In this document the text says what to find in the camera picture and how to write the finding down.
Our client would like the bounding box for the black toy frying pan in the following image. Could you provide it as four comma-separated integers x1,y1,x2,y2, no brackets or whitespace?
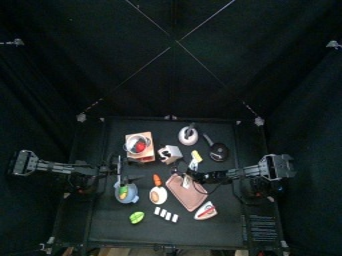
202,133,232,163

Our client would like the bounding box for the toy cake slice wedge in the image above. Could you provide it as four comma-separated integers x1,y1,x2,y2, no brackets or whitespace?
193,200,221,221

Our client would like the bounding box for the silver toy pot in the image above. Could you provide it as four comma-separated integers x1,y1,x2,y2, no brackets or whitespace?
125,135,154,155

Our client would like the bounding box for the wooden toy stove box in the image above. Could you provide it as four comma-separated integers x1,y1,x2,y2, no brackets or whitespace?
123,131,157,164

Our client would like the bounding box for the orange toy carrot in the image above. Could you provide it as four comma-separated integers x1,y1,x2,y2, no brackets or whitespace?
152,173,165,187

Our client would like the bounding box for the white segmented chocolate bar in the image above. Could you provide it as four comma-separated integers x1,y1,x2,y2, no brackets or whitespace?
153,206,181,224

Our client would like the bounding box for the green toy leaf vegetable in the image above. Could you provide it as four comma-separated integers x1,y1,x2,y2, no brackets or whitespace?
129,210,148,225

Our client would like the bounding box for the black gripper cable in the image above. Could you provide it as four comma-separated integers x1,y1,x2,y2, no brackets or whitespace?
192,181,225,196

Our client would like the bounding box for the pink rectangular tray plate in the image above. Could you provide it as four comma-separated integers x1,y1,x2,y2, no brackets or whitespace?
165,173,210,213

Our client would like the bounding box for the yellow toy block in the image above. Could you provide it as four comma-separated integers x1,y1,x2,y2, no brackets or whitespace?
190,149,205,164

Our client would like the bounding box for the grey round dish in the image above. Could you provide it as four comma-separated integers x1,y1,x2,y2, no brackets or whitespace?
178,122,201,147

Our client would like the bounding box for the white cookie cutter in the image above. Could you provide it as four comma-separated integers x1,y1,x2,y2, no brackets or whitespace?
188,158,201,172

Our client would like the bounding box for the white utensil handle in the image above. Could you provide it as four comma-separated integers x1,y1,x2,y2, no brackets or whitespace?
115,154,123,187

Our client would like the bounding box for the white round plate with egg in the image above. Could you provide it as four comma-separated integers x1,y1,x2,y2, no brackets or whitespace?
149,185,170,206

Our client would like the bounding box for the white text label sticker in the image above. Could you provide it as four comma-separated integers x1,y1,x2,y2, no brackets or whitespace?
248,214,281,245

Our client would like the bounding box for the blue toy pot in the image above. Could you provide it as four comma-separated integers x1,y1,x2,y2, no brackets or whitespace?
113,181,141,205

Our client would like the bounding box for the yellow green toy corn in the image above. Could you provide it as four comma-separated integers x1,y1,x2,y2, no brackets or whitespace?
118,185,132,200

